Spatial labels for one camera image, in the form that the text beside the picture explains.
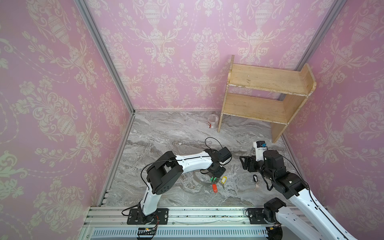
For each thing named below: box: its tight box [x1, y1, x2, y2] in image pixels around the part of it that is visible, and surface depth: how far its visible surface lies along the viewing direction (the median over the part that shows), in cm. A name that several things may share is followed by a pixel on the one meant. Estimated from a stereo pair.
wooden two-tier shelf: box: [218, 55, 317, 144], surface depth 83 cm
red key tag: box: [212, 183, 218, 193], surface depth 85 cm
